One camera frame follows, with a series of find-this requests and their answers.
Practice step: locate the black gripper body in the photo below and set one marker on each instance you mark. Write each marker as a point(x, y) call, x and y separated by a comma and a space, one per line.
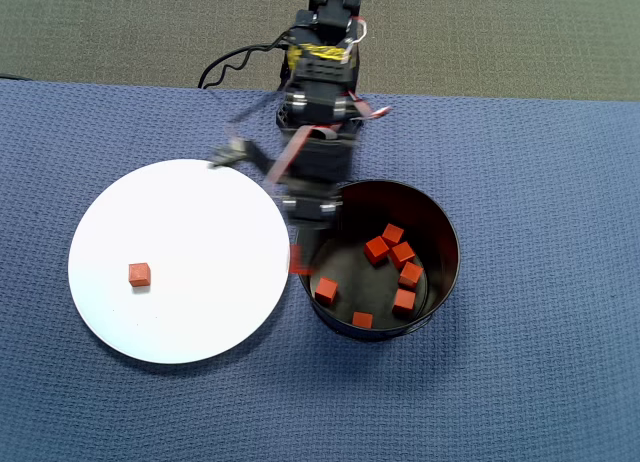
point(309, 209)

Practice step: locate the white round plate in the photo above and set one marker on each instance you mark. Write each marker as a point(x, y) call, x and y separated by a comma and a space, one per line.
point(200, 232)

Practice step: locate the blue woven cloth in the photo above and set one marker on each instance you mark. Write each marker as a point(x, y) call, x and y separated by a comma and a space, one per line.
point(500, 382)

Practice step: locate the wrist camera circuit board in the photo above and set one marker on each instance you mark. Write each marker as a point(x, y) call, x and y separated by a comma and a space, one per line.
point(232, 152)

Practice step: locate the black metal bucket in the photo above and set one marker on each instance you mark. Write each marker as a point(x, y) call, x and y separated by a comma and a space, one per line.
point(360, 287)

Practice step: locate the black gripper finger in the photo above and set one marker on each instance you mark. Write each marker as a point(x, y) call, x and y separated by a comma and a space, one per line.
point(312, 237)

